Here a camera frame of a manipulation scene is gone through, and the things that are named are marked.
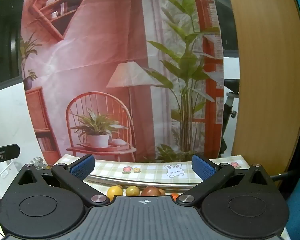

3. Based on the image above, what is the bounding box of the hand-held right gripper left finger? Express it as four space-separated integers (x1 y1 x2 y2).
16 154 111 207

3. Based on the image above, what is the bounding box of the yellow lemon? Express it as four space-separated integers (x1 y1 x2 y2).
107 186 124 200

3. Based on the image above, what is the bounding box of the white plastic crate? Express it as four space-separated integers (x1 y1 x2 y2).
0 160 23 198

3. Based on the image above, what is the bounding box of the black cable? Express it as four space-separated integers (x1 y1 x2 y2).
270 170 298 180

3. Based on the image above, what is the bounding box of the yellow-green round fruit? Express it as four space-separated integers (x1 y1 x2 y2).
125 185 141 197

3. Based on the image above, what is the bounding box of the printed room scene backdrop cloth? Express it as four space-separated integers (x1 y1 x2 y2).
20 0 225 167

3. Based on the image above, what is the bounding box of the large brown-red round fruit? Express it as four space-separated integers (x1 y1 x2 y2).
141 185 163 197

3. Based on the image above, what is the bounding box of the checkered bunny print tablecloth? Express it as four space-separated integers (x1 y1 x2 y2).
51 154 248 188

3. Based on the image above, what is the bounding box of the wooden board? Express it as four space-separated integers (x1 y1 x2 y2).
225 0 300 178

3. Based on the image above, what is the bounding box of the dark window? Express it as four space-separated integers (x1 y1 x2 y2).
0 0 24 87

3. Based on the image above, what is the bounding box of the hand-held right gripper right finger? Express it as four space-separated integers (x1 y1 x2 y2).
176 154 272 207

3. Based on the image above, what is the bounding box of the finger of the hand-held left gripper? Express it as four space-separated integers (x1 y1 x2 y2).
0 144 21 176

